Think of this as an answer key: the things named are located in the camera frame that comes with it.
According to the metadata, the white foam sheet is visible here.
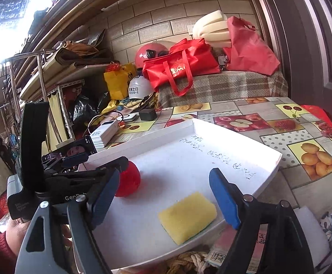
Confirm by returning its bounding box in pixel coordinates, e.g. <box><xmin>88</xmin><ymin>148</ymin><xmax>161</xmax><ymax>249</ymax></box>
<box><xmin>294</xmin><ymin>206</ymin><xmax>330</xmax><ymax>266</ymax></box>

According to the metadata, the pink tissue pack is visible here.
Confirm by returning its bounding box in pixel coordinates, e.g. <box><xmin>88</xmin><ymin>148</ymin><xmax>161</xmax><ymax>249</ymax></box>
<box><xmin>206</xmin><ymin>224</ymin><xmax>267</xmax><ymax>273</ymax></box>

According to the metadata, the braided rope toy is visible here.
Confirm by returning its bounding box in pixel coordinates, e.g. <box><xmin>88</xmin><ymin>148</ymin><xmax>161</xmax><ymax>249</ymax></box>
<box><xmin>151</xmin><ymin>251</ymin><xmax>210</xmax><ymax>274</ymax></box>

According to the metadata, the red plush ball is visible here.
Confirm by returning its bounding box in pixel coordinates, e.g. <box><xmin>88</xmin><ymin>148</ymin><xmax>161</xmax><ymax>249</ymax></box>
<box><xmin>115</xmin><ymin>161</ymin><xmax>141</xmax><ymax>197</ymax></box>

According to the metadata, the yellow sponge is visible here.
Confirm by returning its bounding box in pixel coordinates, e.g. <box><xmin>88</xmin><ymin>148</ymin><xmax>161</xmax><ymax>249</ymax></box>
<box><xmin>158</xmin><ymin>192</ymin><xmax>217</xmax><ymax>245</ymax></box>

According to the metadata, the white cardboard box tray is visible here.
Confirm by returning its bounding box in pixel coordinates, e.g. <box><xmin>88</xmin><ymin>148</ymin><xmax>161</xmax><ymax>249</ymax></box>
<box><xmin>79</xmin><ymin>119</ymin><xmax>282</xmax><ymax>271</ymax></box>

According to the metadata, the black white cow-print cloth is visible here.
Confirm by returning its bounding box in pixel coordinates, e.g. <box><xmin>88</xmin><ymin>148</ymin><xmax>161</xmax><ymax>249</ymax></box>
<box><xmin>319</xmin><ymin>211</ymin><xmax>332</xmax><ymax>242</ymax></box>

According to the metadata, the person left hand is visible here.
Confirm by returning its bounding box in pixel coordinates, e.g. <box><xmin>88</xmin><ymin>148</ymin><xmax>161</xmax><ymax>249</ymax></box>
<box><xmin>5</xmin><ymin>218</ymin><xmax>73</xmax><ymax>257</ymax></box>

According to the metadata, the black smartphone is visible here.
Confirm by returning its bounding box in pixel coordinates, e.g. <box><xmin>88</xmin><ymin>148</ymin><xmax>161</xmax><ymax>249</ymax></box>
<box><xmin>42</xmin><ymin>135</ymin><xmax>97</xmax><ymax>174</ymax></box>

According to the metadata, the fruit pattern tablecloth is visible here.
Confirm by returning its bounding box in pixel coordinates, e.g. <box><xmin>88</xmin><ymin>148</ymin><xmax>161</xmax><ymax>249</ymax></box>
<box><xmin>107</xmin><ymin>97</ymin><xmax>332</xmax><ymax>218</ymax></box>

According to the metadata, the white power bank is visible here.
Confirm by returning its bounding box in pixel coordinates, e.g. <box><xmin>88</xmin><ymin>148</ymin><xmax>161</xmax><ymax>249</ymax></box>
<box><xmin>90</xmin><ymin>120</ymin><xmax>119</xmax><ymax>149</ymax></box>

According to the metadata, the black garbage bag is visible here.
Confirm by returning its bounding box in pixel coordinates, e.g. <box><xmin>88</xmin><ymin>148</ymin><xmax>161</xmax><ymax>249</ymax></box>
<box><xmin>73</xmin><ymin>95</ymin><xmax>97</xmax><ymax>125</ymax></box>

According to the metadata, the red plastic bag on table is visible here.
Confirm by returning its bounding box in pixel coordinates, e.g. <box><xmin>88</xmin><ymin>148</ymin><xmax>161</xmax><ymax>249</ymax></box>
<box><xmin>301</xmin><ymin>105</ymin><xmax>332</xmax><ymax>127</ymax></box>

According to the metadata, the yellow gift bag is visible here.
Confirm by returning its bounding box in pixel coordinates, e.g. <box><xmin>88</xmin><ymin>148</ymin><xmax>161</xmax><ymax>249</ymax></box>
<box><xmin>103</xmin><ymin>62</ymin><xmax>136</xmax><ymax>100</ymax></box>

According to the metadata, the black charger box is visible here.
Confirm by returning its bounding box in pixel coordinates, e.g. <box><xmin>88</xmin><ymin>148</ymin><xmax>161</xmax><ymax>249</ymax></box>
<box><xmin>139</xmin><ymin>108</ymin><xmax>157</xmax><ymax>121</ymax></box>

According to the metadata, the plaid covered bench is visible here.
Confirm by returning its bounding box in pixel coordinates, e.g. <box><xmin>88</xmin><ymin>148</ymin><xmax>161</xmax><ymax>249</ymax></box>
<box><xmin>158</xmin><ymin>71</ymin><xmax>289</xmax><ymax>108</ymax></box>

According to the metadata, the red helmet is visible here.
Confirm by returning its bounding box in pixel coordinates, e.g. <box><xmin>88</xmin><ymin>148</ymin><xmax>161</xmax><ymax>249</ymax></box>
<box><xmin>134</xmin><ymin>42</ymin><xmax>169</xmax><ymax>69</ymax></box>

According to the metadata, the crumpled red bag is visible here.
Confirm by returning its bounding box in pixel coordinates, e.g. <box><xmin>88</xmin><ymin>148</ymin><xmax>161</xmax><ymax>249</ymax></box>
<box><xmin>224</xmin><ymin>16</ymin><xmax>280</xmax><ymax>76</ymax></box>

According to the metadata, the red tote bag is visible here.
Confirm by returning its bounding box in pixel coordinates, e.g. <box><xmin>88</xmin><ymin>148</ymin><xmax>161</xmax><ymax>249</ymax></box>
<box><xmin>142</xmin><ymin>38</ymin><xmax>220</xmax><ymax>97</ymax></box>

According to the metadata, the cream foam stack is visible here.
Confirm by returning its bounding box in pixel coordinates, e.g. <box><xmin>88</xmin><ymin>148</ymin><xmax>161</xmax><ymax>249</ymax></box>
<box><xmin>192</xmin><ymin>10</ymin><xmax>232</xmax><ymax>48</ymax></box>

